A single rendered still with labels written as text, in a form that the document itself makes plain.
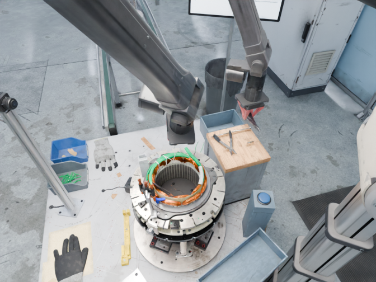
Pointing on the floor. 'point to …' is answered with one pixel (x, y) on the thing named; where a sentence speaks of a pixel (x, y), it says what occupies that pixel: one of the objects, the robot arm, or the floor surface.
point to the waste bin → (214, 107)
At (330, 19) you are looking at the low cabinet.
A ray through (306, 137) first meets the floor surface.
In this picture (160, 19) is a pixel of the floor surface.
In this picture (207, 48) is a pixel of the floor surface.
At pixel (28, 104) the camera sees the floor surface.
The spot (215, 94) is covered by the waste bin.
